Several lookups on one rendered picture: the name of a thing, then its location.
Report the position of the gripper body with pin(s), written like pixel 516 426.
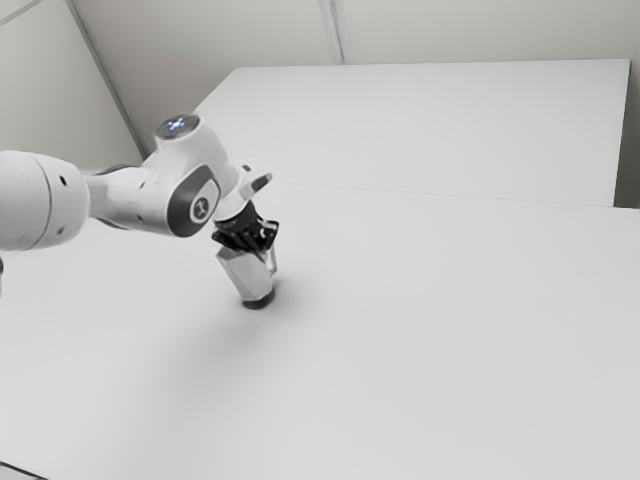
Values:
pixel 247 231

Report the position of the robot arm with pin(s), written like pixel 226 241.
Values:
pixel 125 200

